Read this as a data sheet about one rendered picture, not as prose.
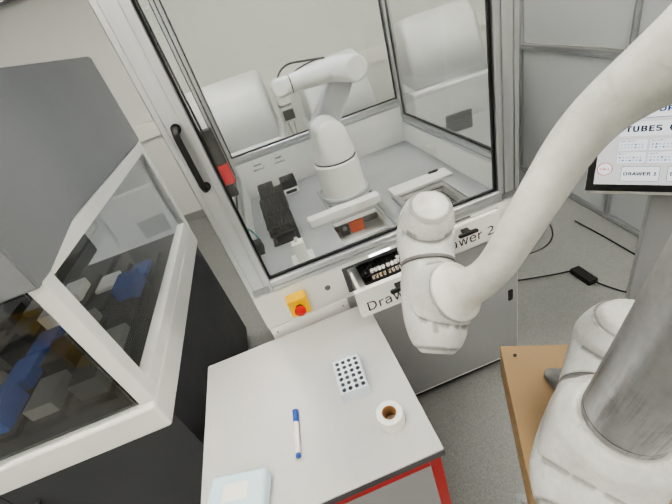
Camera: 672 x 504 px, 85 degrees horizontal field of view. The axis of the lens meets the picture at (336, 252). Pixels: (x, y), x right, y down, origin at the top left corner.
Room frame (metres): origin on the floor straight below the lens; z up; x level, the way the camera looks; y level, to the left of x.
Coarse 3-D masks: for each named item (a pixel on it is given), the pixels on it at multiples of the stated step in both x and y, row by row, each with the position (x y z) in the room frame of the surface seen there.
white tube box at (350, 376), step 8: (336, 360) 0.77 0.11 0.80; (344, 360) 0.76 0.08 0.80; (352, 360) 0.75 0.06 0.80; (336, 368) 0.74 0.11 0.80; (344, 368) 0.74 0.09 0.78; (352, 368) 0.73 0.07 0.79; (360, 368) 0.71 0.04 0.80; (336, 376) 0.71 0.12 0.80; (344, 376) 0.71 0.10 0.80; (352, 376) 0.71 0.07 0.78; (360, 376) 0.69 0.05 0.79; (344, 384) 0.68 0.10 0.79; (352, 384) 0.67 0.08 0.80; (360, 384) 0.66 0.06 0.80; (368, 384) 0.65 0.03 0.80; (344, 392) 0.65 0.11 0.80; (352, 392) 0.65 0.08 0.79; (360, 392) 0.65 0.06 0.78; (368, 392) 0.65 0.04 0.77; (344, 400) 0.65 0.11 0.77
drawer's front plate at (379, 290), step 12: (396, 276) 0.90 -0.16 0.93; (360, 288) 0.90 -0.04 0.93; (372, 288) 0.89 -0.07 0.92; (384, 288) 0.89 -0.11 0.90; (360, 300) 0.89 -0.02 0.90; (372, 300) 0.89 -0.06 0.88; (384, 300) 0.89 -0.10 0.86; (396, 300) 0.90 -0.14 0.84; (360, 312) 0.89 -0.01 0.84; (372, 312) 0.89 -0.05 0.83
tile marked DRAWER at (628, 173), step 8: (624, 168) 0.93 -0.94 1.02; (632, 168) 0.92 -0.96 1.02; (640, 168) 0.90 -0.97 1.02; (648, 168) 0.89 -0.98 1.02; (656, 168) 0.88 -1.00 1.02; (624, 176) 0.92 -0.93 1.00; (632, 176) 0.90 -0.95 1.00; (640, 176) 0.89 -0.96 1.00; (648, 176) 0.88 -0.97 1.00; (656, 176) 0.87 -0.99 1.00
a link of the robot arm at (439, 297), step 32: (640, 64) 0.34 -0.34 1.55; (608, 96) 0.36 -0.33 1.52; (640, 96) 0.33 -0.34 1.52; (576, 128) 0.38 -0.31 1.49; (608, 128) 0.36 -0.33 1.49; (544, 160) 0.39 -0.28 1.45; (576, 160) 0.37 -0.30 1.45; (544, 192) 0.37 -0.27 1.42; (512, 224) 0.38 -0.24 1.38; (544, 224) 0.37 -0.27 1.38; (480, 256) 0.41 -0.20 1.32; (512, 256) 0.37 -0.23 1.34; (416, 288) 0.46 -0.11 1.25; (448, 288) 0.42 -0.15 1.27; (480, 288) 0.38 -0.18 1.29; (416, 320) 0.43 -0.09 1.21; (448, 320) 0.40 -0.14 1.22; (448, 352) 0.39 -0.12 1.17
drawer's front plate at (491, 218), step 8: (480, 216) 1.06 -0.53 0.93; (488, 216) 1.06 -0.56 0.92; (496, 216) 1.06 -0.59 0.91; (456, 224) 1.07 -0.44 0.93; (464, 224) 1.05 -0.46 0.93; (472, 224) 1.06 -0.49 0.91; (480, 224) 1.06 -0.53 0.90; (488, 224) 1.06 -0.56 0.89; (496, 224) 1.06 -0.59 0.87; (456, 232) 1.05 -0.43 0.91; (488, 232) 1.06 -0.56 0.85; (456, 240) 1.05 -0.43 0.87; (472, 240) 1.06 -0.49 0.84; (480, 240) 1.06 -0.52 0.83; (456, 248) 1.05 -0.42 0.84; (464, 248) 1.05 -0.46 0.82
